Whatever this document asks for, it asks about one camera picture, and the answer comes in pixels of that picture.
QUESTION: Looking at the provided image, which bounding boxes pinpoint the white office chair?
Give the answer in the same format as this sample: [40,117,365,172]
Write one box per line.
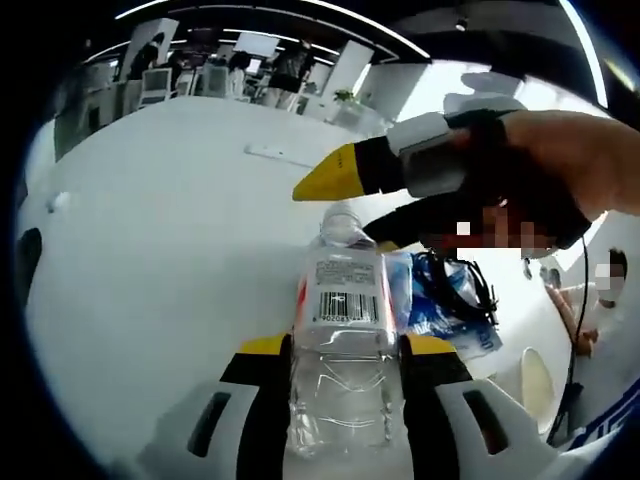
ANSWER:
[141,67,174,109]
[204,64,229,96]

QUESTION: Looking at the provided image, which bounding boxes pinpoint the black computer mouse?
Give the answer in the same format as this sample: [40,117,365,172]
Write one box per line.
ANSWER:
[17,227,44,276]

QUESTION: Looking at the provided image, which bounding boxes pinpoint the lit white monitor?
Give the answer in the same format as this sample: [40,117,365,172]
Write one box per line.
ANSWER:
[235,32,278,57]

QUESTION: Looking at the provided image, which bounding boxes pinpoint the white paper cup green print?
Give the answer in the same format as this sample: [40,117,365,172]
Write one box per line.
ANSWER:
[519,346,556,419]

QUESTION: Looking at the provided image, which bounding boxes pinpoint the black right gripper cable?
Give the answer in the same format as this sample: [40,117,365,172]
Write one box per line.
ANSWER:
[547,234,606,446]

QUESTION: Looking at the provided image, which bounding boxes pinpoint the white table cable cover strip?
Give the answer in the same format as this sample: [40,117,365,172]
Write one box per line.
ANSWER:
[244,142,321,164]

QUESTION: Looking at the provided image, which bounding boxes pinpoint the blue tissue pack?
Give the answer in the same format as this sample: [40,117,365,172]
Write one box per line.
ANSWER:
[387,252,481,341]

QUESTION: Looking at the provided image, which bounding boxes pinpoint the person's right hand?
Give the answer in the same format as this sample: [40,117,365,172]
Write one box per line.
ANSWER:
[469,112,616,211]

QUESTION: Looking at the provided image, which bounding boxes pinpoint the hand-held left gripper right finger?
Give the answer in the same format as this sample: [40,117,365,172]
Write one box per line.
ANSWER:
[398,334,561,480]

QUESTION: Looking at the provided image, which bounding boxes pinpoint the person's white shirt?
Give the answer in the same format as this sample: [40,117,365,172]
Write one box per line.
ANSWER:
[564,374,640,451]

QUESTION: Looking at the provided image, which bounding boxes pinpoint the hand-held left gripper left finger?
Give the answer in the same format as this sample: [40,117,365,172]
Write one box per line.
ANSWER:
[144,334,296,480]

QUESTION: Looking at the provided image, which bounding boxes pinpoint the clear plastic water bottle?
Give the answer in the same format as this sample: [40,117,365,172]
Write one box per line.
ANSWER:
[284,202,409,461]

